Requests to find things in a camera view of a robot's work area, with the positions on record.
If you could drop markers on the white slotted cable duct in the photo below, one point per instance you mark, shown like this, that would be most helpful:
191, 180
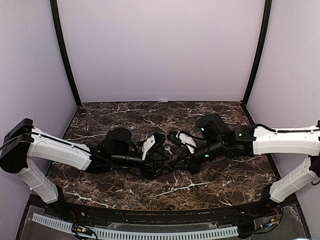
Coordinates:
125, 231

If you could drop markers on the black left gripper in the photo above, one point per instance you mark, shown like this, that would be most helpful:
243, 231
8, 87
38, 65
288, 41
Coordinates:
150, 172

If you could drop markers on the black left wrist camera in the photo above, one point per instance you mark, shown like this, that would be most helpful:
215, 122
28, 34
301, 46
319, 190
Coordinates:
152, 145

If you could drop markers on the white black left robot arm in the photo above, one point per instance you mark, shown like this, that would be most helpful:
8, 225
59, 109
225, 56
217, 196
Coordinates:
26, 142

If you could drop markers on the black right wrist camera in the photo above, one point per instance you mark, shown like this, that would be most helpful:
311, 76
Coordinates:
181, 139

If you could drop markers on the black right frame post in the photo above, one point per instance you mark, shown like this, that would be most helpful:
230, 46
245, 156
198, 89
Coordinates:
258, 52

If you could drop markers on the black frame post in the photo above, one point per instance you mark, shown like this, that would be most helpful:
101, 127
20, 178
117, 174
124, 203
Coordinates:
258, 52
63, 52

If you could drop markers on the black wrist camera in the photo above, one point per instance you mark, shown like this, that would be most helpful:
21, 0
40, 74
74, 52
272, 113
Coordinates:
181, 139
152, 145

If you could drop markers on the silver key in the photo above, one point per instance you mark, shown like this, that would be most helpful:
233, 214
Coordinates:
168, 149

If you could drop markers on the black table front rail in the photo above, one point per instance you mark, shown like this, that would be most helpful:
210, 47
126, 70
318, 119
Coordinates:
100, 215

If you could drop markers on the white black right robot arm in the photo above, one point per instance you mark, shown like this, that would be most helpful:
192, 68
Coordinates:
246, 141

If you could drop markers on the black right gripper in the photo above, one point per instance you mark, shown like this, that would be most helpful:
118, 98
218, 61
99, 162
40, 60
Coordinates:
191, 164

